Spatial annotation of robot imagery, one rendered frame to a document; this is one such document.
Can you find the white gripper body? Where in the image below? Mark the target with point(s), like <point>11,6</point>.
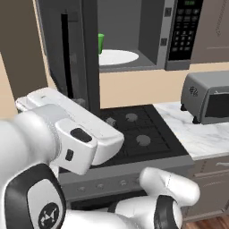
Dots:
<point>101,137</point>

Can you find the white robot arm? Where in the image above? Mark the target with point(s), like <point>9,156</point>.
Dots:
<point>21,143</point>

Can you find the dark grey microwave door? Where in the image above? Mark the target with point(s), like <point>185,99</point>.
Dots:
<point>80,53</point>

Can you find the white microwave turntable plate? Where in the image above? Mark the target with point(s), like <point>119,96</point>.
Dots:
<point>117,57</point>

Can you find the grey microwave oven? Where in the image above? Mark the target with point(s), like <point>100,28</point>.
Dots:
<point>182,32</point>

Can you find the grey-brown base cupboard door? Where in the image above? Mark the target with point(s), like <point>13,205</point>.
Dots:
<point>211,193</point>

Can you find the black hob with oven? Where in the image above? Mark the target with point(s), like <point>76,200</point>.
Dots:
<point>149,134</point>

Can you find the grey hob knob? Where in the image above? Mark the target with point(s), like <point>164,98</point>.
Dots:
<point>100,186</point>
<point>81,189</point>
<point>137,180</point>
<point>123,182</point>

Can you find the green cup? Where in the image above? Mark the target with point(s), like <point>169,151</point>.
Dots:
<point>100,43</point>

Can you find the dark brown tall cupboard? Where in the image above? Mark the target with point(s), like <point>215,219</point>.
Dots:
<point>21,44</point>

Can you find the grey toaster oven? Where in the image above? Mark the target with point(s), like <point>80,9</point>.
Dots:
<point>202,95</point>

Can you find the grey-brown drawer front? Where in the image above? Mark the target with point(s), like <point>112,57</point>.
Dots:
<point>208,167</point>

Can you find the brown wall cupboard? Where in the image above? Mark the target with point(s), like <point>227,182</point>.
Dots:
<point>211,29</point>

